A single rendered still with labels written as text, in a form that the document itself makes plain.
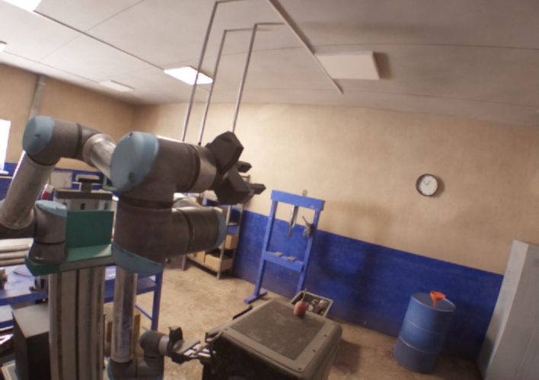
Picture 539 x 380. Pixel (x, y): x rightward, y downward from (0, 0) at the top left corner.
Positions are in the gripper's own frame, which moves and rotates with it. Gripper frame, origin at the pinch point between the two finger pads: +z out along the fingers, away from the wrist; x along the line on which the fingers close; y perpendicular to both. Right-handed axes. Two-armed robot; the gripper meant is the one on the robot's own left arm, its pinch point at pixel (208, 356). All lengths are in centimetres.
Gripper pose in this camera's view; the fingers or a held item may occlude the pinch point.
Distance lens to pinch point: 112.5
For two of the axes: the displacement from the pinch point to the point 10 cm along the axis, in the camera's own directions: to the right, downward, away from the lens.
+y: 0.5, 9.9, -1.3
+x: -3.9, -0.9, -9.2
